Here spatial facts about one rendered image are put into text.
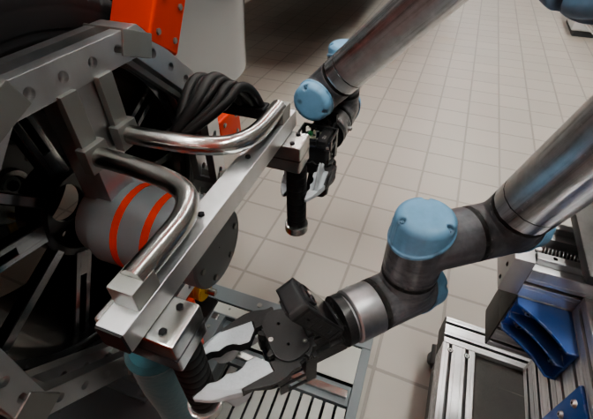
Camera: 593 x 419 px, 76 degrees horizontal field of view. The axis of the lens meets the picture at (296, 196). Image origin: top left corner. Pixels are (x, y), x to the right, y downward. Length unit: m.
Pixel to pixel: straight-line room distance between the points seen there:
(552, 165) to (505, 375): 0.92
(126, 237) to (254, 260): 1.13
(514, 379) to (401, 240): 0.89
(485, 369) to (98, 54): 1.18
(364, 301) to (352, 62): 0.38
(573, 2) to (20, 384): 0.62
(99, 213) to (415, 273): 0.44
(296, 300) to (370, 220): 1.46
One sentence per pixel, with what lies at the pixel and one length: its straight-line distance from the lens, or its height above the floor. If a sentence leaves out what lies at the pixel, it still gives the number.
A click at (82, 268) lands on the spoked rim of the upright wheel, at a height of 0.76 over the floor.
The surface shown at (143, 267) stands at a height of 1.01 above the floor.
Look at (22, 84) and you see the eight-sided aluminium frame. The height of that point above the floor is 1.11.
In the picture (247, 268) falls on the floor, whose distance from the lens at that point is 1.64.
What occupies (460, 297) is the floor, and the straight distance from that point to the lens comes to 1.67.
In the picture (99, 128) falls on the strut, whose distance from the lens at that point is 0.56.
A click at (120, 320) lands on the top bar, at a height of 0.98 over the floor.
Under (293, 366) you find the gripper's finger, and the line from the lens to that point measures 0.48.
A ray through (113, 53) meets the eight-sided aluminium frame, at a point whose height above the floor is 1.10.
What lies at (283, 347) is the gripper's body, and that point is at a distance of 0.49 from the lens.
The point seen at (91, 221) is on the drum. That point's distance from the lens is 0.61.
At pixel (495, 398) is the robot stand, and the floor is 0.21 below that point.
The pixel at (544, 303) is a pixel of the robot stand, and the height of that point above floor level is 0.68.
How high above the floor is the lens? 1.27
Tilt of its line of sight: 41 degrees down
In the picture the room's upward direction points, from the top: straight up
